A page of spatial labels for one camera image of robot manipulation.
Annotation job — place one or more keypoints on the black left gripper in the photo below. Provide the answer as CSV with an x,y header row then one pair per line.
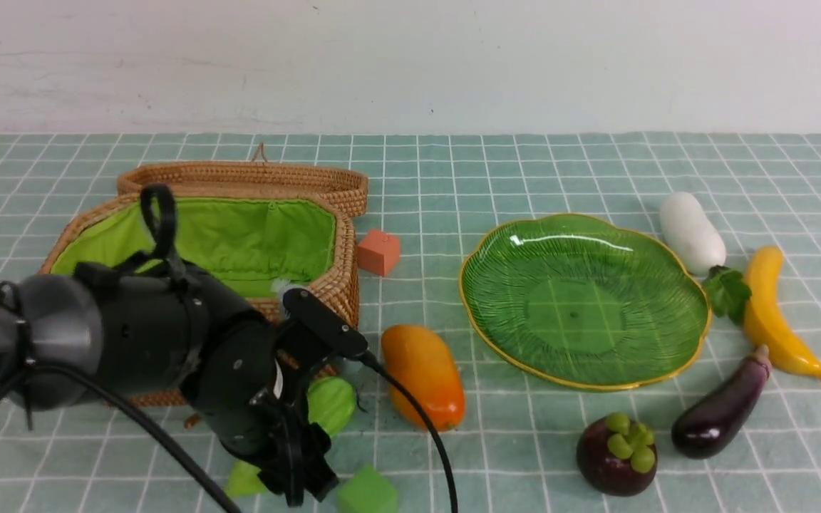
x,y
235,393

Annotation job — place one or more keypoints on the green bitter gourd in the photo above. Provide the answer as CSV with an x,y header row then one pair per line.
x,y
331,402

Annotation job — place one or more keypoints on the orange mango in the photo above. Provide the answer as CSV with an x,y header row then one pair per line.
x,y
421,361

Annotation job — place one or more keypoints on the dark purple mangosteen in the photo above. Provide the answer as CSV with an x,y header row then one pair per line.
x,y
617,455

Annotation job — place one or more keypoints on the purple eggplant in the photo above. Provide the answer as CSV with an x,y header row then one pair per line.
x,y
705,429

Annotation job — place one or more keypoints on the white radish with green leaves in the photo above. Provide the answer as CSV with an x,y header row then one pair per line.
x,y
697,243

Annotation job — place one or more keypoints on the yellow banana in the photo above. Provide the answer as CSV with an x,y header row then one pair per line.
x,y
764,324

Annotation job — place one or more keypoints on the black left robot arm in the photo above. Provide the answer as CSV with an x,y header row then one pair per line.
x,y
155,322

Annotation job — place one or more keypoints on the green foam cube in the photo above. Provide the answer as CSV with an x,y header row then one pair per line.
x,y
367,491

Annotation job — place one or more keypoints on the woven rattan basket green lining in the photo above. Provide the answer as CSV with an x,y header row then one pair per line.
x,y
246,242

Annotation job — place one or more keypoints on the orange foam cube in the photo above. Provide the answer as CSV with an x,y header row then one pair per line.
x,y
378,252

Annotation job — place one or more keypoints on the woven rattan basket lid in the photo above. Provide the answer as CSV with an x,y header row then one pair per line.
x,y
342,188

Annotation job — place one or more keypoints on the green leaf-shaped glass plate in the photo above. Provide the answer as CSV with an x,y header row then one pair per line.
x,y
579,302

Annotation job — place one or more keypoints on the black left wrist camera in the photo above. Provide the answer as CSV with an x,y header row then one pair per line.
x,y
321,324

